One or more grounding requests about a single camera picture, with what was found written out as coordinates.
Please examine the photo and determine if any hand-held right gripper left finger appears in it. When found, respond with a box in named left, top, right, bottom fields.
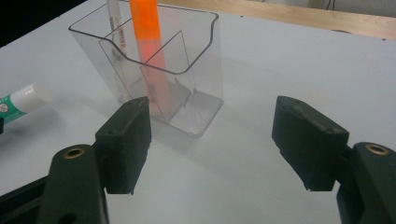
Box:
left=94, top=95, right=153, bottom=196

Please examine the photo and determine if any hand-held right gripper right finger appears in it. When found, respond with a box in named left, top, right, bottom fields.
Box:
left=271, top=95, right=350, bottom=192

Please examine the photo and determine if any clear plastic pen holder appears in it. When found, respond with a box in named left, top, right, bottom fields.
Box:
left=67, top=0, right=225, bottom=139

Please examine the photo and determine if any orange highlighter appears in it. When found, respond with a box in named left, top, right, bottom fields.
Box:
left=128, top=0, right=173, bottom=114

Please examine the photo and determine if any green and white glue stick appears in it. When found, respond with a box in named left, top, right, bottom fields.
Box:
left=0, top=81, right=53, bottom=126

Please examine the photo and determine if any clear white pen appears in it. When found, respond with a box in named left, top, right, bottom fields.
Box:
left=106, top=0, right=129, bottom=105

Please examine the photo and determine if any wooden table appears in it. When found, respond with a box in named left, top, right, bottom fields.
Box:
left=158, top=0, right=396, bottom=41

